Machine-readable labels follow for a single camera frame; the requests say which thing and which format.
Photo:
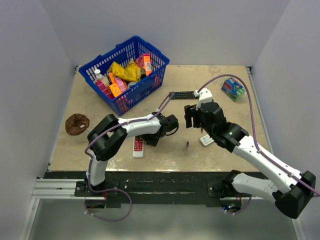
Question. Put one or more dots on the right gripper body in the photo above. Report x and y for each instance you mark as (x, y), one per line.
(191, 111)

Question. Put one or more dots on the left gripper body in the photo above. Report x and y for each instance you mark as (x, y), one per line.
(152, 139)

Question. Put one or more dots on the white red remote control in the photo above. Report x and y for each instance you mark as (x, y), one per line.
(138, 148)

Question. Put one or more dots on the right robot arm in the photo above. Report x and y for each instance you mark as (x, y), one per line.
(288, 188)

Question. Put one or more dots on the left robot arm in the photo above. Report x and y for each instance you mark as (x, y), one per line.
(105, 140)

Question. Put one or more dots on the black TV remote control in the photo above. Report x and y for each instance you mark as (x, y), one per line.
(182, 95)

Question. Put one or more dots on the white grey remote control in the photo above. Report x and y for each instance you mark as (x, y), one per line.
(206, 140)

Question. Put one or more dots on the blue plastic shopping basket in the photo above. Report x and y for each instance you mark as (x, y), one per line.
(123, 52)

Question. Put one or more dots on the blue green sponge pack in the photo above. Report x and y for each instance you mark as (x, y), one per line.
(233, 89)

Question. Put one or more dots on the small orange box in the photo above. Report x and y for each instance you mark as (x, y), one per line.
(115, 90)

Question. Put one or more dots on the yellow snack bag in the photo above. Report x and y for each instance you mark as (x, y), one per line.
(130, 73)

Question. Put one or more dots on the orange pink box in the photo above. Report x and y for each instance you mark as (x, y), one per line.
(144, 62)

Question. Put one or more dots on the white cap bottle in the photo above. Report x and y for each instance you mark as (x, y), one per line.
(101, 77)

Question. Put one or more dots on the brown crumpled cloth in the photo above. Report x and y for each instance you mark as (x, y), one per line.
(76, 124)

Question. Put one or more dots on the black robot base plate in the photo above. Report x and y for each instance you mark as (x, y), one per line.
(151, 187)

